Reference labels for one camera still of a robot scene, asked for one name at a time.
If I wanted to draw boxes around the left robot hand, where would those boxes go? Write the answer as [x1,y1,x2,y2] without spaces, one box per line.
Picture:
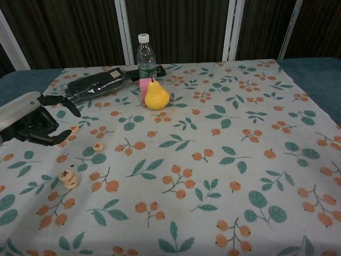
[0,91,82,147]

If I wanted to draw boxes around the dark ribbed partition panel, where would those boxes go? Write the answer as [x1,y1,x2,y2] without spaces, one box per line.
[279,0,341,59]
[223,0,302,61]
[121,0,235,66]
[0,0,128,71]
[0,10,27,78]

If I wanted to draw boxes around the black gloves in plastic bag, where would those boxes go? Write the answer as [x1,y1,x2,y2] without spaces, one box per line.
[54,67,134,106]

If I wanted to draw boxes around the yellow pear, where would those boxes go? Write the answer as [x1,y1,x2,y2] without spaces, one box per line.
[144,76,171,111]

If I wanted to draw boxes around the clear plastic water bottle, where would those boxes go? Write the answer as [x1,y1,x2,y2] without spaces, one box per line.
[136,33,157,81]

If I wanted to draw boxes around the floral fruit print tablecloth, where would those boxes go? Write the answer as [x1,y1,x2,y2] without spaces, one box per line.
[0,59,341,256]

